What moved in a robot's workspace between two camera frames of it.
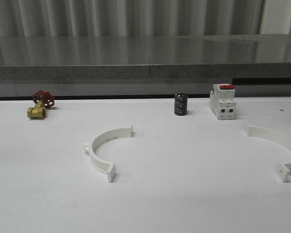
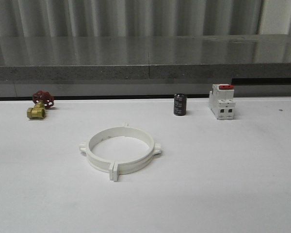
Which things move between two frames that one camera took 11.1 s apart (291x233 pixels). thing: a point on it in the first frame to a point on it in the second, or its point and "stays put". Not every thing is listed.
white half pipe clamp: [282, 140] to [122, 169]
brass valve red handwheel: [43, 100] stays put
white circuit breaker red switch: [222, 102] stays put
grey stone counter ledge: [256, 64] stays put
